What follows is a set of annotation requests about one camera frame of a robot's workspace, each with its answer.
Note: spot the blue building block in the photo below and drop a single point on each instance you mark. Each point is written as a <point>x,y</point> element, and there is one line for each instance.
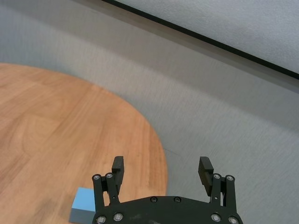
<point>83,205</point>

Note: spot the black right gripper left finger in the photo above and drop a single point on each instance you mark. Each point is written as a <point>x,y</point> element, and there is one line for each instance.
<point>100,189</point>

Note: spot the black wall strip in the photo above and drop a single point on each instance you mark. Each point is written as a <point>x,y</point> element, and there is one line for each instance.
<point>198,35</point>

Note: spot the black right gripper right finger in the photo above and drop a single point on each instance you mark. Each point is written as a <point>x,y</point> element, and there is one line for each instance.
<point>217,186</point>

